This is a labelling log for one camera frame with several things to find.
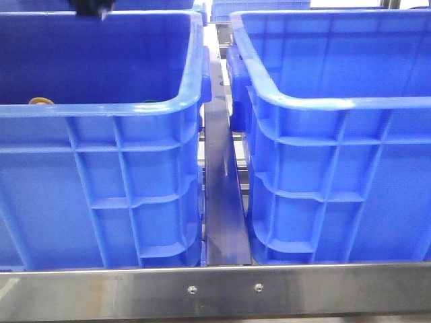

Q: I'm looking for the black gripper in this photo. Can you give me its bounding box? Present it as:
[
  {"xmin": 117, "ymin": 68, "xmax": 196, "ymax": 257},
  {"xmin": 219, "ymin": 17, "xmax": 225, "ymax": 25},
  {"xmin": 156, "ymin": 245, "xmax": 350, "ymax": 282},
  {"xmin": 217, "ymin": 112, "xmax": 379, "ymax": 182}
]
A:
[{"xmin": 67, "ymin": 0, "xmax": 116, "ymax": 20}]

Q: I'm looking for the yellow mushroom push button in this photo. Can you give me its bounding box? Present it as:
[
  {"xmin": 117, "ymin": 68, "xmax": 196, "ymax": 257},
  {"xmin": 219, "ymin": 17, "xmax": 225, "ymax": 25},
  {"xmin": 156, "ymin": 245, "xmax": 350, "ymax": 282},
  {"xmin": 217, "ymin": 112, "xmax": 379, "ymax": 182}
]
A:
[{"xmin": 28, "ymin": 97, "xmax": 54, "ymax": 105}]

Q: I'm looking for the blue bin rear left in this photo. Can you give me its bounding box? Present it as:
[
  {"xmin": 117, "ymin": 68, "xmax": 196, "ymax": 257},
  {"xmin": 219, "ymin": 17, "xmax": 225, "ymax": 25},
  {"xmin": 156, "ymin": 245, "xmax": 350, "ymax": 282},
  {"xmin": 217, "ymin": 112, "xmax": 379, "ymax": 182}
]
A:
[{"xmin": 1, "ymin": 1, "xmax": 206, "ymax": 13}]

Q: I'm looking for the blue plastic bin left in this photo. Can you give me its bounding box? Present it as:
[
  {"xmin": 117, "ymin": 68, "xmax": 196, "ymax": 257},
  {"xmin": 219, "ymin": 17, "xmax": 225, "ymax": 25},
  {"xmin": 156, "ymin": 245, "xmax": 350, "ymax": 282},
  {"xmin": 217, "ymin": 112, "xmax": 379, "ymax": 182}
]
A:
[{"xmin": 1, "ymin": 11, "xmax": 211, "ymax": 272}]

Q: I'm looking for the blue plastic bin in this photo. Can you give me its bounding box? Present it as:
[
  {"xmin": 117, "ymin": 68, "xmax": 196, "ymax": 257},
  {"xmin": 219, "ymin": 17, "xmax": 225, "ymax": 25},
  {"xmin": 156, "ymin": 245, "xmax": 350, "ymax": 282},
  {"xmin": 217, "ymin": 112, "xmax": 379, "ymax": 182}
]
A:
[
  {"xmin": 1, "ymin": 11, "xmax": 211, "ymax": 272},
  {"xmin": 228, "ymin": 9, "xmax": 430, "ymax": 264}
]

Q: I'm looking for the blue bin rear right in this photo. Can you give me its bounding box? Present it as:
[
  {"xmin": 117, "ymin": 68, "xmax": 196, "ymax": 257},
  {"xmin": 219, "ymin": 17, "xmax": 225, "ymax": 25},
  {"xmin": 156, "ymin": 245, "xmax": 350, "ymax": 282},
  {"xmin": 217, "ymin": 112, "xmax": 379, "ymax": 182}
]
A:
[{"xmin": 211, "ymin": 0, "xmax": 311, "ymax": 22}]

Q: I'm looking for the blue plastic bin right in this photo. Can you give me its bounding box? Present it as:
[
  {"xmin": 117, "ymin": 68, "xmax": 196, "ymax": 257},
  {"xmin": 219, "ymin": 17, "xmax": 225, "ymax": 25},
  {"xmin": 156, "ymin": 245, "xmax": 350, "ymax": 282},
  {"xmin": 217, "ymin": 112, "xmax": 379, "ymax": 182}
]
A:
[{"xmin": 228, "ymin": 9, "xmax": 430, "ymax": 264}]

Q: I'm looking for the stainless steel front rail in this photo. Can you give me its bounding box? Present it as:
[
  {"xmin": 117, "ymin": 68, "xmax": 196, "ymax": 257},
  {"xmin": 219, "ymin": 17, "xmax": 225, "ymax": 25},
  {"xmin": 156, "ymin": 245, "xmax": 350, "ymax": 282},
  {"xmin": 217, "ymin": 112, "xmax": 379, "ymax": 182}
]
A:
[{"xmin": 1, "ymin": 262, "xmax": 430, "ymax": 322}]

